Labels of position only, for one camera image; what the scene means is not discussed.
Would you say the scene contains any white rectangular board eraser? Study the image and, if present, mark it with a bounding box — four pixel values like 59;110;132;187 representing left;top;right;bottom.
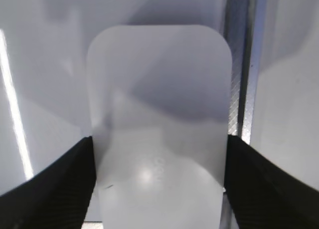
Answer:
87;25;232;229

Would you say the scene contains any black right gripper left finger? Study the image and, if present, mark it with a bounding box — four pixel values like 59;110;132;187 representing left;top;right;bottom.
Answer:
0;137;96;229

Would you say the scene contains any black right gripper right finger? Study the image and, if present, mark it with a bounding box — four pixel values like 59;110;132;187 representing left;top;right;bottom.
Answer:
224;135;319;229

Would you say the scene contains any white board with metal frame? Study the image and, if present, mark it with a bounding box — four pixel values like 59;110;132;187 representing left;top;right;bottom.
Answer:
0;0;257;229

